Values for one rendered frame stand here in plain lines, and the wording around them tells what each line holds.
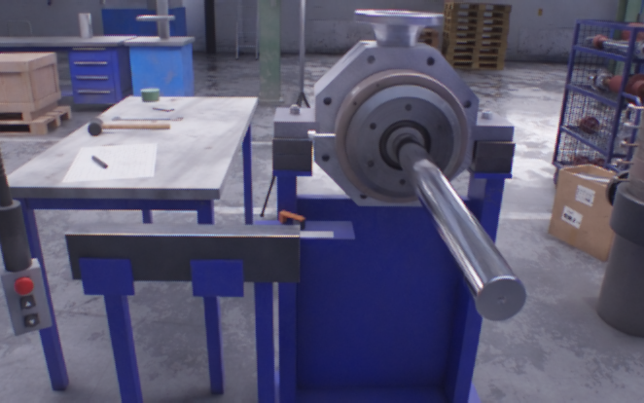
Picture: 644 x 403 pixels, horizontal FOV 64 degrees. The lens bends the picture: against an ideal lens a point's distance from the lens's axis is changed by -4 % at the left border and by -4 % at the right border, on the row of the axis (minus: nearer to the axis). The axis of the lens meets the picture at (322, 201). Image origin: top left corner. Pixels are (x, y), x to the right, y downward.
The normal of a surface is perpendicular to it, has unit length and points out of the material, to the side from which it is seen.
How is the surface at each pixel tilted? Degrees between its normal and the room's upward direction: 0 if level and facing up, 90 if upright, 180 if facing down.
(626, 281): 90
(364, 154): 90
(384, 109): 90
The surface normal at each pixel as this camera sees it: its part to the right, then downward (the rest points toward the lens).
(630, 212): -0.93, 0.11
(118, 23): 0.00, 0.37
